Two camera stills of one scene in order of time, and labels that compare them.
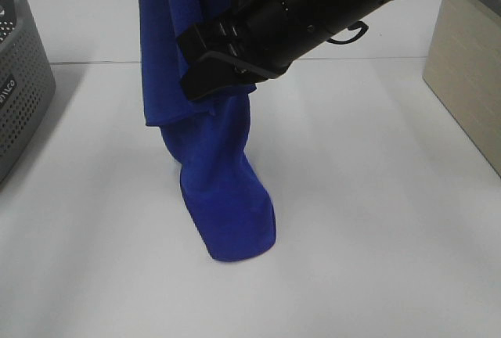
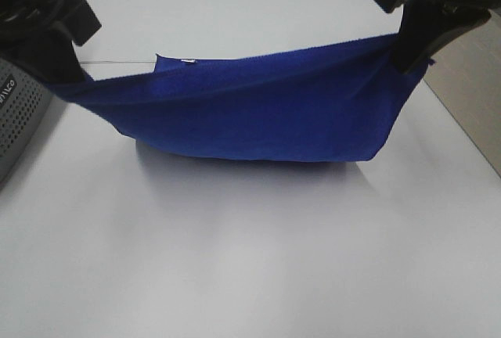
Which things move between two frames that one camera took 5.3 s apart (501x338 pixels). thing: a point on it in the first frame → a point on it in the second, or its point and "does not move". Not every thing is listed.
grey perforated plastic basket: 27,77 does not move
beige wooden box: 463,64 does not move
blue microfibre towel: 206,136 → 333,102
